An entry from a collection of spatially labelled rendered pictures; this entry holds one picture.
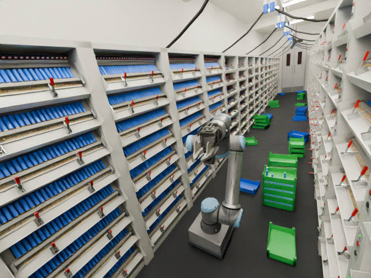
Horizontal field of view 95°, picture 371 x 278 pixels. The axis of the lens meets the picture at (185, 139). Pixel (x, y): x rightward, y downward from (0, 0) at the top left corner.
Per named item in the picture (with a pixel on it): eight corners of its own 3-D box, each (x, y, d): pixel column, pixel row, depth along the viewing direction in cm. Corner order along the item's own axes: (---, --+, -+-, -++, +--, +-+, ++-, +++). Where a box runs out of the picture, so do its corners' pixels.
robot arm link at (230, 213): (221, 218, 153) (228, 134, 151) (242, 224, 145) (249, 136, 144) (217, 226, 139) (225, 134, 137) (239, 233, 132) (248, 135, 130)
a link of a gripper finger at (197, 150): (185, 146, 58) (197, 135, 65) (187, 161, 60) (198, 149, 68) (194, 147, 56) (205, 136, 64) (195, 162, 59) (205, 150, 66)
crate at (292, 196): (262, 192, 187) (262, 186, 184) (264, 182, 203) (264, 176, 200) (295, 198, 171) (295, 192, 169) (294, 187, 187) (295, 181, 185)
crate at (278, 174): (262, 180, 181) (262, 174, 179) (264, 170, 197) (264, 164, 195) (296, 185, 166) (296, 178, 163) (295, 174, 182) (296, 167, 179)
